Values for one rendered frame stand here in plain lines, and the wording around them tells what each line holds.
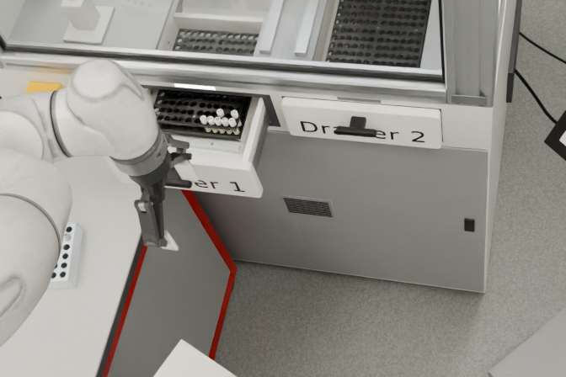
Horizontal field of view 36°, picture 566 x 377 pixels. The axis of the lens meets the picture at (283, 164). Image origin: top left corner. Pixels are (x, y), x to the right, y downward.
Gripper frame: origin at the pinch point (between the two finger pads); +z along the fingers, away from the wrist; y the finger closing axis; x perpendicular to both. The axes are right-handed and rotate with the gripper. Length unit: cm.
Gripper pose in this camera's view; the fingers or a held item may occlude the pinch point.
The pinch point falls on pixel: (178, 210)
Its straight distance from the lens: 157.5
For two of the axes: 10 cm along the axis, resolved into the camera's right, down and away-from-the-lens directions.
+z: 1.9, 4.9, 8.5
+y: 2.1, -8.7, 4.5
